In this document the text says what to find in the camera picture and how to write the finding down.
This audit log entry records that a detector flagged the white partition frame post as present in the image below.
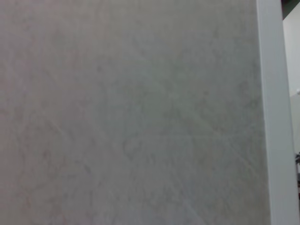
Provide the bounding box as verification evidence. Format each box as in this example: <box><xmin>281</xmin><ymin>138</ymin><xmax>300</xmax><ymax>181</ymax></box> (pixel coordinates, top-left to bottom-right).
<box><xmin>255</xmin><ymin>0</ymin><xmax>300</xmax><ymax>225</ymax></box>

